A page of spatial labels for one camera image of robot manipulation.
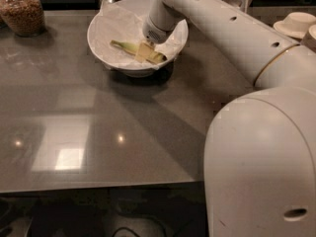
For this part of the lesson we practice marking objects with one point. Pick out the white paper bowl liner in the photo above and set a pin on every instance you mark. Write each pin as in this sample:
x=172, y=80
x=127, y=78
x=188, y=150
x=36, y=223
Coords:
x=118, y=27

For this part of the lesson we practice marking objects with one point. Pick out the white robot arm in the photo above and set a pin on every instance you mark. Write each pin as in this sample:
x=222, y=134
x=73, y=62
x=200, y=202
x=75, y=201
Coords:
x=259, y=161

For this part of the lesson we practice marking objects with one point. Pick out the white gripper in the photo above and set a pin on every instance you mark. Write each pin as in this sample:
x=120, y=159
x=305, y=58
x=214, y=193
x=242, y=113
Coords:
x=153, y=32

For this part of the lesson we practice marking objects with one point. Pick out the white ceramic bowl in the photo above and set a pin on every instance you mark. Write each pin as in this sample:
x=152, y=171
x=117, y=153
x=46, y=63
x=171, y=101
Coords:
x=131, y=68

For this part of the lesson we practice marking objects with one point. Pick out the stack of paper plates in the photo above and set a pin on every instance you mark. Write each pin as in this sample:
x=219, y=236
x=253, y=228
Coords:
x=309, y=39

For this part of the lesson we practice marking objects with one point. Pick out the left glass jar of grains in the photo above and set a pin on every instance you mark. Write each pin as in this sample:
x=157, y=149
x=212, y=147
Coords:
x=24, y=17

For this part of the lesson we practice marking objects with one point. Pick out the yellow green banana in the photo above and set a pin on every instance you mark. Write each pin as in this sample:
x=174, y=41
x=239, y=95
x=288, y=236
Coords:
x=128, y=47

